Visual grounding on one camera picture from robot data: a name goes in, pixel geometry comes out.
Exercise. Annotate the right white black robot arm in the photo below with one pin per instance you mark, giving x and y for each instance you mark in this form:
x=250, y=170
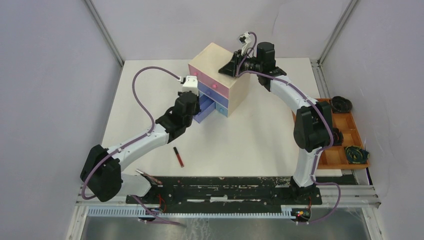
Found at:
x=303, y=182

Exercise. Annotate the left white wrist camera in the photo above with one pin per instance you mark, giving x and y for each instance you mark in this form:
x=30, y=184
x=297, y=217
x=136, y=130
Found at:
x=189, y=84

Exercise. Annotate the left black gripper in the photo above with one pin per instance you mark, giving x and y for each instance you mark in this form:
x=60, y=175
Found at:
x=198, y=109

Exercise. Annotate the black coiled band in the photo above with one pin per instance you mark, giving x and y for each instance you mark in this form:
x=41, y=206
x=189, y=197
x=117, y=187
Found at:
x=341, y=105
x=338, y=137

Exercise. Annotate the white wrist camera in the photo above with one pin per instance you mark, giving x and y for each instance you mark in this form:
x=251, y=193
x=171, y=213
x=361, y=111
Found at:
x=248, y=41
x=189, y=84

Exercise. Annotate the orange wooden compartment tray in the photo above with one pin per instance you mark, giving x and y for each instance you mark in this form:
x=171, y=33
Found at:
x=310, y=134

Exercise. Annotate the pastel wooden drawer chest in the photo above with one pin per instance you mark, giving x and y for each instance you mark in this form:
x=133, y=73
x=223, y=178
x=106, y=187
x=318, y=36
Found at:
x=227, y=92

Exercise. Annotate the silver red mascara tube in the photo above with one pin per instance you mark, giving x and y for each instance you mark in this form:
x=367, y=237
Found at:
x=151, y=178

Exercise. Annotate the black coiled band top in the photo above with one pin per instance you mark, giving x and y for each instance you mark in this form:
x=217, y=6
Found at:
x=341, y=105

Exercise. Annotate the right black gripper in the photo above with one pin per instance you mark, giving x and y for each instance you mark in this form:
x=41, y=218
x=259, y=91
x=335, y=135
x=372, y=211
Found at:
x=230, y=69

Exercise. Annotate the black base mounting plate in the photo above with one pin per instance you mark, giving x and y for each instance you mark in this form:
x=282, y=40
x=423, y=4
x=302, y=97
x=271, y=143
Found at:
x=227, y=195

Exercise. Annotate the green yellow coiled band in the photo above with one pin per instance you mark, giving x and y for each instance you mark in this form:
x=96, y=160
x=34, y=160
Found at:
x=356, y=154

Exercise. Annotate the small purple bottom drawer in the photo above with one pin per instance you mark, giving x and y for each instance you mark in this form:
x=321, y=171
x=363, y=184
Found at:
x=207, y=106

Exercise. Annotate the red lip gloss tube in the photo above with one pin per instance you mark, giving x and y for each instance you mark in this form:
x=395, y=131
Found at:
x=180, y=161

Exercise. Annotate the black coiled band middle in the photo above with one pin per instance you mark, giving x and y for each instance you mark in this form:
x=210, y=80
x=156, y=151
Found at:
x=338, y=137

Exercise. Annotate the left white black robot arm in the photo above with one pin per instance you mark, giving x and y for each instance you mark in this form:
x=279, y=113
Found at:
x=102, y=174

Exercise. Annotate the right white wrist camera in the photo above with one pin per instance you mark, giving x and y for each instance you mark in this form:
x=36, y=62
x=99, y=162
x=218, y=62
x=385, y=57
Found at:
x=248, y=41

